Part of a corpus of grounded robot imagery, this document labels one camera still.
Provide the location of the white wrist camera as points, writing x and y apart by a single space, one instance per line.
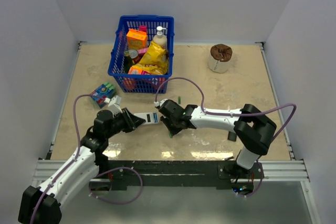
158 104
113 104

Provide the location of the orange juice carton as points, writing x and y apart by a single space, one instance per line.
136 39

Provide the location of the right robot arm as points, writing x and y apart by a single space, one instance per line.
254 129

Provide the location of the white cup brown lid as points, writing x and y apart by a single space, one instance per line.
219 57

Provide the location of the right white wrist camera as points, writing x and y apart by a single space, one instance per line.
158 104

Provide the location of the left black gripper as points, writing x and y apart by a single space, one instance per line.
132 122

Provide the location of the white pump bottle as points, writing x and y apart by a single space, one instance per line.
159 38

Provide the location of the white remote control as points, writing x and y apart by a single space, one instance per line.
147 116

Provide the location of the yellow chip bag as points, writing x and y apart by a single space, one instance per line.
154 61

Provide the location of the blue plastic basket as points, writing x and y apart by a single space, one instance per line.
119 65

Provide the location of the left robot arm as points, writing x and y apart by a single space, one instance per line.
45 203

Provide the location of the blue battery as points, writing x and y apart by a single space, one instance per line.
155 118

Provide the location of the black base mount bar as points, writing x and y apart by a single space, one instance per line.
218 174

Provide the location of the tin can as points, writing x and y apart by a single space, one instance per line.
132 55

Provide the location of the orange pink snack box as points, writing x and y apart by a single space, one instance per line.
138 71

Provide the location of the black remote control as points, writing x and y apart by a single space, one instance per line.
232 136

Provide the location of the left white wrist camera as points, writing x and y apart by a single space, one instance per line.
113 104

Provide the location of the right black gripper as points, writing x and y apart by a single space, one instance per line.
172 130

